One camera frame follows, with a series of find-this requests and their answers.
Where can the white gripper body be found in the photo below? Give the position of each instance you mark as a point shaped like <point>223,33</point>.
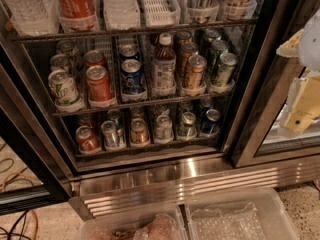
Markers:
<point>310,44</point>

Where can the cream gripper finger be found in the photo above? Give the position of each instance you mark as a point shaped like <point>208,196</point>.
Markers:
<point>303,103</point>

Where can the dark striped drink bottle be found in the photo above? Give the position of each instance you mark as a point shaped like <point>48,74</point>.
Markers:
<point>200,11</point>

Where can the brown iced tea bottle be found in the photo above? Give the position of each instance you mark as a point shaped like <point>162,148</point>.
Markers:
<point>163,66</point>

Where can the empty white shelf tray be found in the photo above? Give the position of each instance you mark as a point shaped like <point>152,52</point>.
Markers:
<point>161,12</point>

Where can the stainless steel fridge body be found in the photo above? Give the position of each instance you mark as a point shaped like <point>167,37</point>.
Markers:
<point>112,181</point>

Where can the red cola bottle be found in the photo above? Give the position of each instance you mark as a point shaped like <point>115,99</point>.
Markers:
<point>78,15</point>

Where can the clear water bottle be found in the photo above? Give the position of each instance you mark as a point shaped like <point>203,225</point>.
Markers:
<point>34,17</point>

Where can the open left fridge door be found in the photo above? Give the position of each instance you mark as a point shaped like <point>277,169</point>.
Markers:
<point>41,182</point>

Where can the closed right glass door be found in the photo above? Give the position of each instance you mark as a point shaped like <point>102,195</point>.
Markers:
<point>263,85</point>

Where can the front green soda can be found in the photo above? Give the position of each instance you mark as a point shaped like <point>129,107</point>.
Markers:
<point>227,63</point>

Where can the bottom blue soda can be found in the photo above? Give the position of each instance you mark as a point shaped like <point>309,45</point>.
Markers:
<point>209,121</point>

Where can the blue soda can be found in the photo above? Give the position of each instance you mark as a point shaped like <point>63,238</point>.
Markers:
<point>209,121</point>
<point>133,86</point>

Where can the front copper soda can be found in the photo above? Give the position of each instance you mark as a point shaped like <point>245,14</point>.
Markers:
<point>193,80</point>

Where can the copper soda can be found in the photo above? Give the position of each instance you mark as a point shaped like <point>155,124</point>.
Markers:
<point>139,134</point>
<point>193,80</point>

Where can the right clear plastic bin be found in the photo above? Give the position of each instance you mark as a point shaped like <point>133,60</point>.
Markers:
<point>249,214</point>

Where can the clear plastic bin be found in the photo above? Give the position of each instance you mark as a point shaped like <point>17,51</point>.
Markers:
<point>149,222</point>
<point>249,214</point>

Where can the bottom green soda can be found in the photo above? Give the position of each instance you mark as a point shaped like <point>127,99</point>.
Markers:
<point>186,129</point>

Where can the bottom grey soda can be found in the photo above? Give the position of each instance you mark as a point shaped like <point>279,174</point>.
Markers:
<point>163,129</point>

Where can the bottom copper soda can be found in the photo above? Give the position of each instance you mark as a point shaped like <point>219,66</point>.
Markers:
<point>139,134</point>

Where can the front blue soda can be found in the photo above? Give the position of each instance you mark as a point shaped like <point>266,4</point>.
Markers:
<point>133,86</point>

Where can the left clear plastic bin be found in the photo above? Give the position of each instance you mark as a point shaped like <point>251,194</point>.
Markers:
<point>149,222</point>

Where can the bottom silver soda can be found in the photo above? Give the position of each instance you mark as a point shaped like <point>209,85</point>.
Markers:
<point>113,140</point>

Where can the front red soda can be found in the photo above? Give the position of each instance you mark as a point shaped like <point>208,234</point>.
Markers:
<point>101,94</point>

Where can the red soda can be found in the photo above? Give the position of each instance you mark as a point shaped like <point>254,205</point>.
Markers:
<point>101,94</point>
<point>88,140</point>

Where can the bottom red soda can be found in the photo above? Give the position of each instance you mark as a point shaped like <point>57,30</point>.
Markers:
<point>88,140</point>

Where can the green white soda can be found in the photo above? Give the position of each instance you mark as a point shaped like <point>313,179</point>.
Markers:
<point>67,96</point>

